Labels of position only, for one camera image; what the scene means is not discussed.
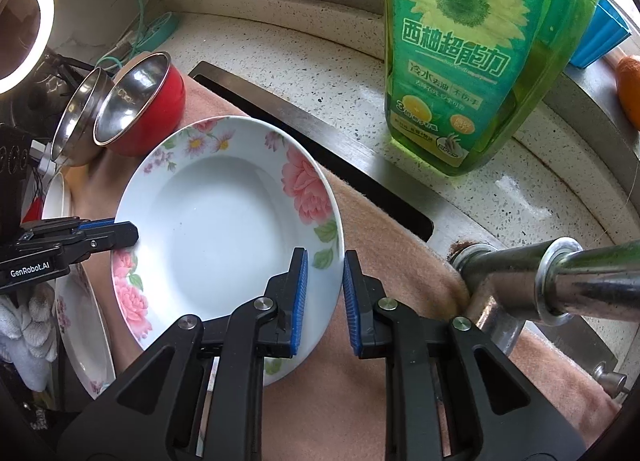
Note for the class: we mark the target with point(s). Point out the chrome faucet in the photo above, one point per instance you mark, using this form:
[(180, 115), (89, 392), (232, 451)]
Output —
[(590, 281)]

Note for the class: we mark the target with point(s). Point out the stainless steel bowl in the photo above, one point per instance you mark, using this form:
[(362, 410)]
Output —
[(75, 108)]

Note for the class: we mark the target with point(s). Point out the person's left hand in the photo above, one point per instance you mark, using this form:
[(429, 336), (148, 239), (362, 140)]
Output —
[(30, 326)]

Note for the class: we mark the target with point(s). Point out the orange fruit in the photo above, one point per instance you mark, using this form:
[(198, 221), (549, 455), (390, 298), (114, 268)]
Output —
[(631, 91)]

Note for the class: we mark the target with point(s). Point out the pink towel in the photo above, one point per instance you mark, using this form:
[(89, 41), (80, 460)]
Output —
[(325, 411)]

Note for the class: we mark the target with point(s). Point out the green dish soap bottle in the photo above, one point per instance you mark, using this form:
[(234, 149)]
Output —
[(450, 66)]

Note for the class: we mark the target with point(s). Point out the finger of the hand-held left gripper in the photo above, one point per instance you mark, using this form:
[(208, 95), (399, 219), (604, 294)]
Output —
[(97, 226)]

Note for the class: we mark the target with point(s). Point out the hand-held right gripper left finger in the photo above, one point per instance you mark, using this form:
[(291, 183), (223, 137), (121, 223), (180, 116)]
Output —
[(299, 301)]

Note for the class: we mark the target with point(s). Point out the blue plastic container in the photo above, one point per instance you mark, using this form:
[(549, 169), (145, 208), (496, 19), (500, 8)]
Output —
[(600, 36)]

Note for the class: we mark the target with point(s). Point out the white floral plate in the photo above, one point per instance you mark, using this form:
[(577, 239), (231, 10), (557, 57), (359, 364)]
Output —
[(215, 221), (82, 336)]

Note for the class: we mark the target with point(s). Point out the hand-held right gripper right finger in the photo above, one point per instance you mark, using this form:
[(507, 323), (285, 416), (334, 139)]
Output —
[(352, 311)]

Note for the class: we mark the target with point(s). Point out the teal power strip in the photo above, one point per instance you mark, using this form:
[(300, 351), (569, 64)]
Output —
[(160, 28)]

